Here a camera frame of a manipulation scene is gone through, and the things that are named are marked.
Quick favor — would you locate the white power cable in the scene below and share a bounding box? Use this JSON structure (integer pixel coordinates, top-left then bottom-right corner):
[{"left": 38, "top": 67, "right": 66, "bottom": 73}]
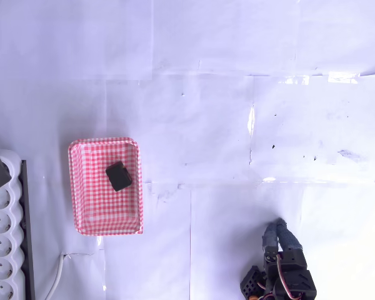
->
[{"left": 44, "top": 253, "right": 67, "bottom": 300}]

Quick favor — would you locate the red white servo cable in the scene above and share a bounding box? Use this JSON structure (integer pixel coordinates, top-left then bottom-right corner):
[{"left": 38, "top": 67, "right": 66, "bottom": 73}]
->
[{"left": 275, "top": 252, "right": 298, "bottom": 300}]

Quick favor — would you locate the black table edge bar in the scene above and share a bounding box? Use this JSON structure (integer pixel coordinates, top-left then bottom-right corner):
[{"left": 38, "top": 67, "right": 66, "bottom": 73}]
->
[{"left": 20, "top": 159, "right": 36, "bottom": 300}]

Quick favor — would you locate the small black cube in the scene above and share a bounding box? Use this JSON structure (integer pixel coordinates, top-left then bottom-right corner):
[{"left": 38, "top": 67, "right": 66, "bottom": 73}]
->
[{"left": 105, "top": 160, "right": 133, "bottom": 193}]

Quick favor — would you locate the red checkered tray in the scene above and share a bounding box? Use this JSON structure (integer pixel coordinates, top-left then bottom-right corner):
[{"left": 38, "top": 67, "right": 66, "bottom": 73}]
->
[{"left": 67, "top": 137, "right": 144, "bottom": 236}]

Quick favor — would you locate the white multi-socket power strip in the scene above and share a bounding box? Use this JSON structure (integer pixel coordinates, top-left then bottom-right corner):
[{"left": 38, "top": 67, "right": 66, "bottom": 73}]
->
[{"left": 0, "top": 149, "right": 26, "bottom": 300}]

